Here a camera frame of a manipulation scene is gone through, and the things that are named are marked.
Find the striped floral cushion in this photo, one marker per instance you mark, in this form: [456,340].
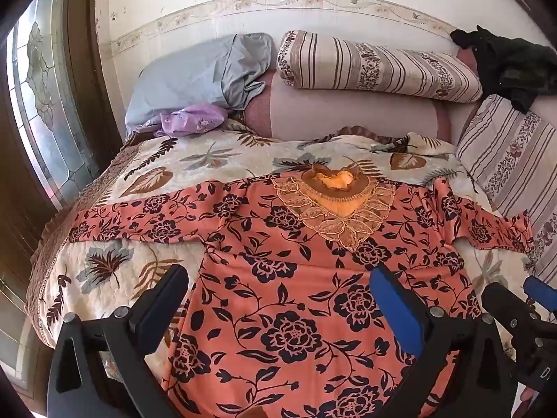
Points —
[509,152]

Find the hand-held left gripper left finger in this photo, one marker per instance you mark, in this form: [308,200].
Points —
[163,310]

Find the striped floral bolster pillow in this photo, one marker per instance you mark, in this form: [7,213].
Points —
[383,67]

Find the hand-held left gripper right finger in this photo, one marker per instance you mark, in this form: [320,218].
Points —
[394,305]

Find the cream leaf-print blanket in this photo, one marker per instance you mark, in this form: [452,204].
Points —
[130,174]

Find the purple floral cloth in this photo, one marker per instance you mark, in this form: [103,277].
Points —
[187,119]

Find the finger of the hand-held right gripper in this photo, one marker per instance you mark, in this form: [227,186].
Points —
[500,300]
[539,289]

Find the grey-blue pillow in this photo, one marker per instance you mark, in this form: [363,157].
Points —
[182,82]

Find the orange floral garment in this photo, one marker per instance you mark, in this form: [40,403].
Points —
[283,278]

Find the dark green garment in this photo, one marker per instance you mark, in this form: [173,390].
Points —
[509,65]

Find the pink padded headboard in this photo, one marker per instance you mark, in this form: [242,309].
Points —
[348,115]

